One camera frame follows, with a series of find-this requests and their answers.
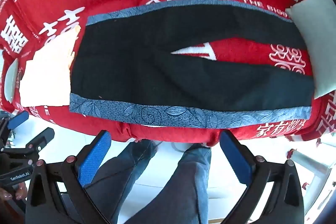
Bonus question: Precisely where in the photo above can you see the person's left hand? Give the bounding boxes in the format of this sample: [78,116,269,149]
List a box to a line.
[1,182,28,214]

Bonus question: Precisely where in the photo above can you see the black pants with blue stripe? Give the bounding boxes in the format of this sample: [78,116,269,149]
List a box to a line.
[70,0,314,128]

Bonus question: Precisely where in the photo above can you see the white folded cloth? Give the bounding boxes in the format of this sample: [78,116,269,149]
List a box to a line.
[19,26,81,107]

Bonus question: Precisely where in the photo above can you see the grey throw pillow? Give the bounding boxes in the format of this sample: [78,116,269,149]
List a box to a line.
[286,0,336,99]

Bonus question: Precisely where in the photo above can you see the small grey cushion left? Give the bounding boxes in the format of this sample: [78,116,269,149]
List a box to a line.
[4,59,18,103]

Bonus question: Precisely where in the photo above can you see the person's legs in jeans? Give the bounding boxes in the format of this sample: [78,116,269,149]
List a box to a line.
[84,138,213,224]

